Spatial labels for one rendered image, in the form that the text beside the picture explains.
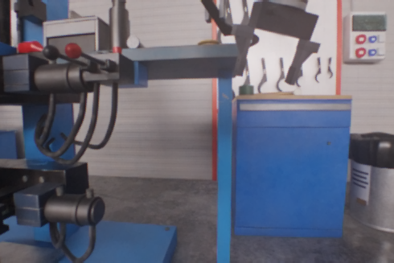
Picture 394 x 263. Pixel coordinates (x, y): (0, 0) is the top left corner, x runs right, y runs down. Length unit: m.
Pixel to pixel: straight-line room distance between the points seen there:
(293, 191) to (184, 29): 2.14
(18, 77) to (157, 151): 2.05
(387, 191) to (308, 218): 0.59
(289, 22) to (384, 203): 1.62
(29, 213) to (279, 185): 1.30
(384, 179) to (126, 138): 2.59
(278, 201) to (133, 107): 2.02
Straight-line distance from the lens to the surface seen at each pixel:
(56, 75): 0.81
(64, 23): 0.99
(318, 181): 1.55
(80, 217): 0.83
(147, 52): 0.79
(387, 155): 1.81
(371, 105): 3.09
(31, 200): 0.91
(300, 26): 0.51
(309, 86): 2.72
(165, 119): 2.62
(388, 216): 1.97
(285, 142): 1.42
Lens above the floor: 0.83
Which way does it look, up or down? 5 degrees down
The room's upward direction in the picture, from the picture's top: straight up
